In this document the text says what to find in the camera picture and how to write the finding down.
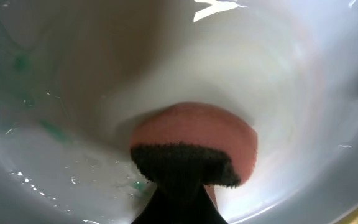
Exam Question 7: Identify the pink and black sponge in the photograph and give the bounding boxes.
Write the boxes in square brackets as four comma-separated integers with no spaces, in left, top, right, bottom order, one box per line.
[129,101,259,211]

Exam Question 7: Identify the light blue plate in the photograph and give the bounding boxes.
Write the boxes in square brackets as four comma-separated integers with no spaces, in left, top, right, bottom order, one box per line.
[0,1,358,223]

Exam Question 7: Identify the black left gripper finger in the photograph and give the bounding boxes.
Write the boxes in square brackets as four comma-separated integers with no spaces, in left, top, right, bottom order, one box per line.
[132,186,227,224]

